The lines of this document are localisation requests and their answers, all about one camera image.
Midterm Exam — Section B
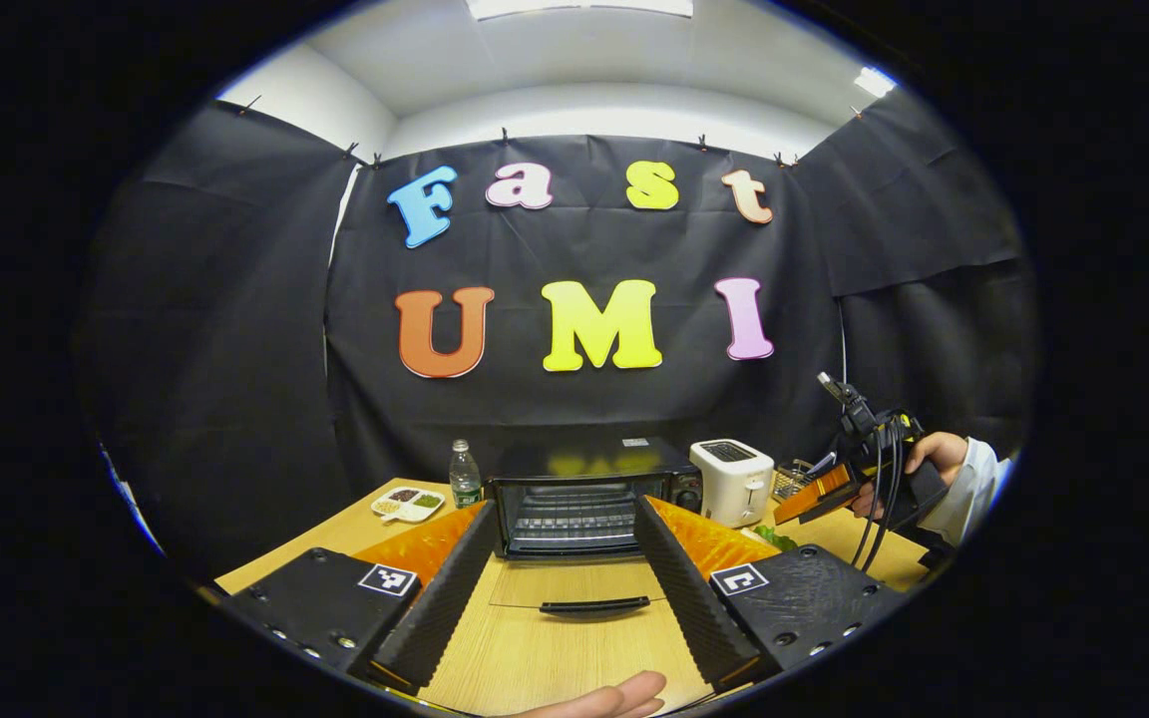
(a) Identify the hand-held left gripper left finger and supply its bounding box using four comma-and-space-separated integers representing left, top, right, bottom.
220, 499, 502, 696

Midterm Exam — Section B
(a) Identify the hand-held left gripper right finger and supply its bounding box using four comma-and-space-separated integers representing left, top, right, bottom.
633, 495, 912, 695

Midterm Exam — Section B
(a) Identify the black electric oven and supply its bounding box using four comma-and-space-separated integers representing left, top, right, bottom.
485, 437, 705, 617

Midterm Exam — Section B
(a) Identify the white toaster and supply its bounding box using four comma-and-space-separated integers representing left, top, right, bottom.
689, 439, 775, 528

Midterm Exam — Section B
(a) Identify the white sectioned snack plate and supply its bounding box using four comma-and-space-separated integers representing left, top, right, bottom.
371, 486, 446, 524

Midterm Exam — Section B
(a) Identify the water bottle green label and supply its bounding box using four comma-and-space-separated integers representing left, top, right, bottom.
449, 439, 483, 508

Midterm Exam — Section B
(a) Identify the black backdrop cloth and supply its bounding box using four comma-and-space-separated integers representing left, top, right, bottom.
76, 88, 1039, 579

